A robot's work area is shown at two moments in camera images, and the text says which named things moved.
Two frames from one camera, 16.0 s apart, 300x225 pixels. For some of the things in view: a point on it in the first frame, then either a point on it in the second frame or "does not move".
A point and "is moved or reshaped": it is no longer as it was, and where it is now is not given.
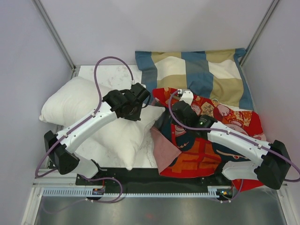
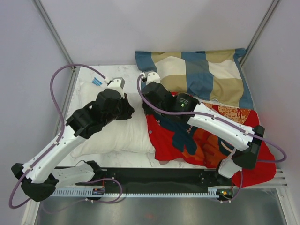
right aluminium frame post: (259, 32) does not move
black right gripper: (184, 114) → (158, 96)
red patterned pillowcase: (191, 152) is moved or reshaped
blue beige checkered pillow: (217, 74) does not move
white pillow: (69, 100) is moved or reshaped
